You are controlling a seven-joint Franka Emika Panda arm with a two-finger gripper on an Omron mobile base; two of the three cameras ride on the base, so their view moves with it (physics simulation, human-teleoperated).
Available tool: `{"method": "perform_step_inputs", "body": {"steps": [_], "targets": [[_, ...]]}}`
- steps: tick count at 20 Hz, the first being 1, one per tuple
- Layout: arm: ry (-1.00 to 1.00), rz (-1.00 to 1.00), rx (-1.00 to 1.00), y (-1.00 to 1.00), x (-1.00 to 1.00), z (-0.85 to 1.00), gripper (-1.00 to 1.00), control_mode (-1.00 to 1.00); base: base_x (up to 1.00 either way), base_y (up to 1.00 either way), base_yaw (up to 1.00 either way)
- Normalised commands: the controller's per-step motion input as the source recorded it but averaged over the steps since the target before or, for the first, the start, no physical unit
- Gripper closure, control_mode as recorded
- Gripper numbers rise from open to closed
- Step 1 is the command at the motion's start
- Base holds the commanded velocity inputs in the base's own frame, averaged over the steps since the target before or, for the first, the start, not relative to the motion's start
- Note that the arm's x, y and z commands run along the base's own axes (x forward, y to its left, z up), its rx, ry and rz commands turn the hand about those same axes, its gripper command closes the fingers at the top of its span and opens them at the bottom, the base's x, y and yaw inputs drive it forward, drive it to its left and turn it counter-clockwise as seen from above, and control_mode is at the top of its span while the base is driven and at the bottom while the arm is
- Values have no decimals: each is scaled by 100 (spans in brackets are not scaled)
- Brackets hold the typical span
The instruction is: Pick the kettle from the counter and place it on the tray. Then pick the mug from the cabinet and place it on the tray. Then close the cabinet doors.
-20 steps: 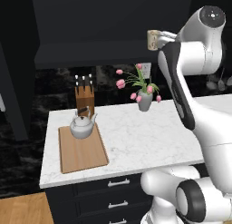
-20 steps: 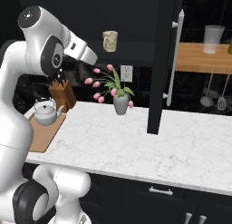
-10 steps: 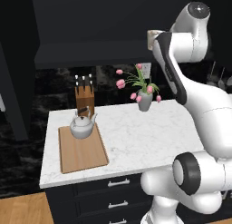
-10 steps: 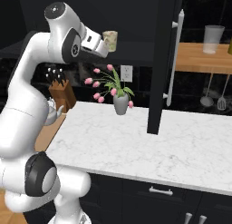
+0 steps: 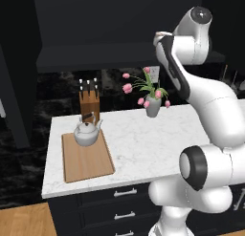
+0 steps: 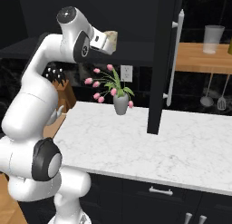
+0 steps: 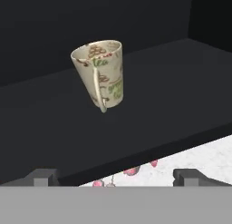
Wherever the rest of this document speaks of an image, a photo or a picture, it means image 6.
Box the dark drawer front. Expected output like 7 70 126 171
121 178 203 205

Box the black cabinet door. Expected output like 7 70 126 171
146 0 184 136

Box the clear glass jug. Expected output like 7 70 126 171
202 24 227 55

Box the grey hanging ladle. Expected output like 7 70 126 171
199 73 215 108

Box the wooden knife block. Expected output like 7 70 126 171
44 66 78 114

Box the white wall outlet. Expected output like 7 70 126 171
120 64 134 83

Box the wooden shelf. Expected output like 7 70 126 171
174 42 232 75

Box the grey vase with pink tulips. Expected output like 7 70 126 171
83 63 136 116

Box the grey hanging spatula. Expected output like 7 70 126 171
216 74 231 112

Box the white cabinet door handle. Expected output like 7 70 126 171
162 8 186 108

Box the white drawer handle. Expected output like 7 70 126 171
148 185 174 197

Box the white cupboard door handle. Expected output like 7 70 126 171
183 211 194 224
197 214 208 224

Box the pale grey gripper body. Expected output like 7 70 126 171
102 29 119 55

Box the dark upper cabinet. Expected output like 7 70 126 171
0 0 160 67

